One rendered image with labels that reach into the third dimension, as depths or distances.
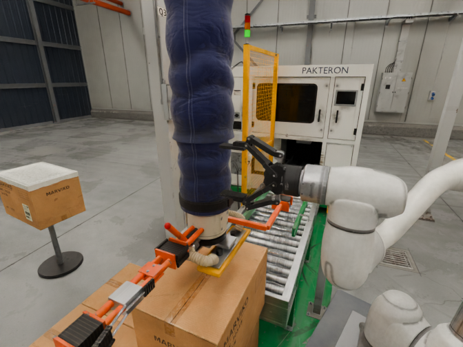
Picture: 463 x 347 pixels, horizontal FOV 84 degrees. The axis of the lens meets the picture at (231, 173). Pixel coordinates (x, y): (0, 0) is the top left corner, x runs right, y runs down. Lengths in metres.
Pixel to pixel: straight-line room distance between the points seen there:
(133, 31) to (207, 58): 12.00
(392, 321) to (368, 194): 0.70
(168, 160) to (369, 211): 2.10
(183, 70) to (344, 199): 0.61
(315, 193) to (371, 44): 9.60
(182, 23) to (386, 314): 1.21
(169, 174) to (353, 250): 2.11
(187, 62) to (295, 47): 9.29
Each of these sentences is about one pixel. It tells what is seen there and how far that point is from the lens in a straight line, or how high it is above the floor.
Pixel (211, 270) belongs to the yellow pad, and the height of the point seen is 1.12.
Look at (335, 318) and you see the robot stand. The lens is 1.47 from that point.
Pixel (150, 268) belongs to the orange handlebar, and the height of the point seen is 1.24.
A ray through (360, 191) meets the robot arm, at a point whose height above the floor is 1.60.
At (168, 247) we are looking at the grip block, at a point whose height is 1.25.
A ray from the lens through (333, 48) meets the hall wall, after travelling 10.04.
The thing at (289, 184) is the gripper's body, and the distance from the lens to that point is 0.61.
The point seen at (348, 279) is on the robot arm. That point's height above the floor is 1.39.
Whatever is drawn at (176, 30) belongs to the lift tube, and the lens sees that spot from 0.91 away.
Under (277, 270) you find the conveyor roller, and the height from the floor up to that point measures 0.54.
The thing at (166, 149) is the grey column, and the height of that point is 1.19.
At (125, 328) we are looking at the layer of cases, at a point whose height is 0.54.
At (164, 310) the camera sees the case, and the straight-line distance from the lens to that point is 1.19.
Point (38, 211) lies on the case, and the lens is 2.65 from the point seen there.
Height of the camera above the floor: 1.81
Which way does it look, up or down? 20 degrees down
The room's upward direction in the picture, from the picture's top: straight up
